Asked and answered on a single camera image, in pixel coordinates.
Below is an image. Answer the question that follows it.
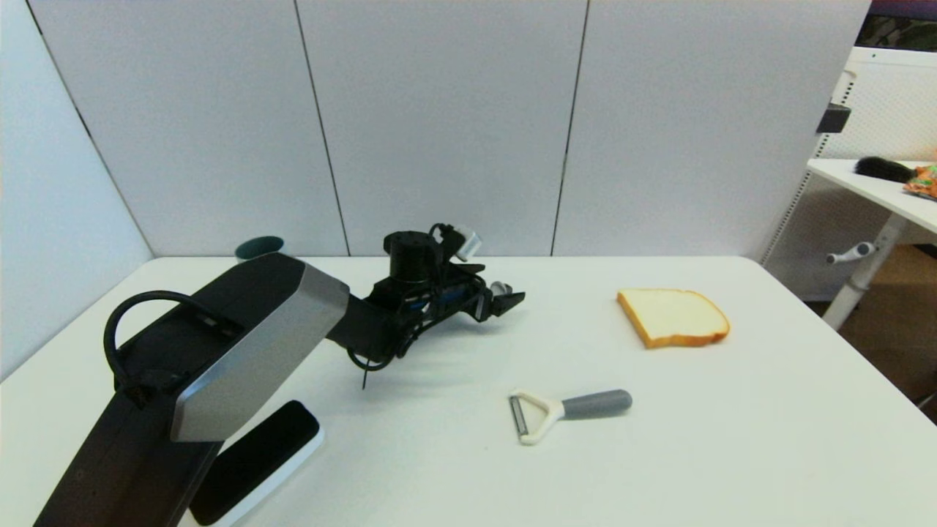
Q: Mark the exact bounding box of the white side table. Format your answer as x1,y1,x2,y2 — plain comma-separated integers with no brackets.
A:
806,159,937,332

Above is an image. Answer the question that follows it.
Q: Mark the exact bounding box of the white table crank handle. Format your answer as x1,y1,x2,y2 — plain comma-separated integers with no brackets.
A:
826,242,876,266

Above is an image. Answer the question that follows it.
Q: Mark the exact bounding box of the white perforated panel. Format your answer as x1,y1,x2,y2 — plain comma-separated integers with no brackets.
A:
761,48,937,302

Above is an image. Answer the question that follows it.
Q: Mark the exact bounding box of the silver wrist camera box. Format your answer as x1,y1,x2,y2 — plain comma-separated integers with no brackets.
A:
442,226,484,264

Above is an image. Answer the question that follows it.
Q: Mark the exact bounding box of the white peeler with grey handle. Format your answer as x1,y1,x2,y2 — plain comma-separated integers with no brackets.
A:
509,389,633,445

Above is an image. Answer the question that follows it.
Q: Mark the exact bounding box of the orange snack packet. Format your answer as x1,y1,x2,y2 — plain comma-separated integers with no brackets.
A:
903,165,937,201

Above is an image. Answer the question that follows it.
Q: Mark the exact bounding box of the small black box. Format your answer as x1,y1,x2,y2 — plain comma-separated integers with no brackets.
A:
816,103,851,134

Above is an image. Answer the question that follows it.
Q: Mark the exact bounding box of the slice of white bread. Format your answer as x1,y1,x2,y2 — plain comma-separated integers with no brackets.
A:
616,288,731,349

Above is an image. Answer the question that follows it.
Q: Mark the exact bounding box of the black arm loop cable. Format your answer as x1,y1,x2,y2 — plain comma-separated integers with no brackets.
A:
102,291,229,400

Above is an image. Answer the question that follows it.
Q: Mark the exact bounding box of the black and white board eraser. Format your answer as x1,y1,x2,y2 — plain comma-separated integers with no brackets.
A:
189,400,326,526

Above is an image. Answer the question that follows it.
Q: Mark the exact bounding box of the black bristle brush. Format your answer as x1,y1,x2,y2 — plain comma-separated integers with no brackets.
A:
854,157,915,184

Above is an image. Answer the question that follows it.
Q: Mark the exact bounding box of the light blue plastic cup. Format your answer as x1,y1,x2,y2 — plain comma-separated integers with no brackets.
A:
234,236,285,263

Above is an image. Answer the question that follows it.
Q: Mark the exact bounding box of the dark screen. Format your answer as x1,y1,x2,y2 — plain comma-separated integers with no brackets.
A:
854,0,937,52

